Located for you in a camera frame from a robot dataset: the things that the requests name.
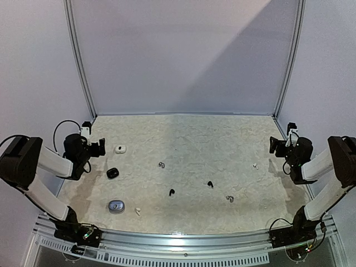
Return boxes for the white earbud charging case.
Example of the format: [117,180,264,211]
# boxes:
[115,145,127,154]

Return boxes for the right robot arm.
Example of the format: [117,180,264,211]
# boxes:
[269,136,355,243]

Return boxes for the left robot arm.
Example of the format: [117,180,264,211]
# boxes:
[1,133,106,241]

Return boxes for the black earbud charging case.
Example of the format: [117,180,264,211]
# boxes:
[106,167,120,180]

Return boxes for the blue grey charging case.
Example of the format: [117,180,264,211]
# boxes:
[108,200,125,214]

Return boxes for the silver earbud pair right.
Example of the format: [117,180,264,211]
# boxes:
[226,196,234,203]

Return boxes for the black earbud right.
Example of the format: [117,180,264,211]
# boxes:
[207,181,214,189]

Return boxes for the black earbud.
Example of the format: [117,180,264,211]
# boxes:
[169,189,175,197]
[207,181,214,189]

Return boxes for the black earbud left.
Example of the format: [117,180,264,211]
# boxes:
[169,189,175,197]

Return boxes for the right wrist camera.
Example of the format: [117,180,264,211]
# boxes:
[286,122,299,147]

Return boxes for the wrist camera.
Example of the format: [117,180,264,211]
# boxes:
[80,121,92,146]
[286,122,299,147]

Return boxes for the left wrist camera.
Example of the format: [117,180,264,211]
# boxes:
[80,121,92,146]

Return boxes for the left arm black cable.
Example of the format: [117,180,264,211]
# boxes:
[52,120,81,154]

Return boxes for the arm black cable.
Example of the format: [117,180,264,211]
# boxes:
[269,217,295,237]
[52,120,81,154]

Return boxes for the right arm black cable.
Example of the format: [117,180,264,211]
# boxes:
[269,217,295,237]

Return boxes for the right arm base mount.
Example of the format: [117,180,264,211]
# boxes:
[269,226,317,248]

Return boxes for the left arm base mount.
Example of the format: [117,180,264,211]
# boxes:
[53,221,103,248]

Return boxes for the aluminium front rail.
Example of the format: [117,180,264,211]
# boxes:
[24,215,349,266]

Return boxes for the right aluminium frame post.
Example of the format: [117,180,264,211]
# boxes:
[273,1,305,120]

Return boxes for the aluminium frame post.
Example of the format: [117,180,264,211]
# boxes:
[63,0,97,120]
[273,1,305,120]

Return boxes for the left aluminium frame post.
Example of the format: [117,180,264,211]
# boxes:
[63,0,97,120]

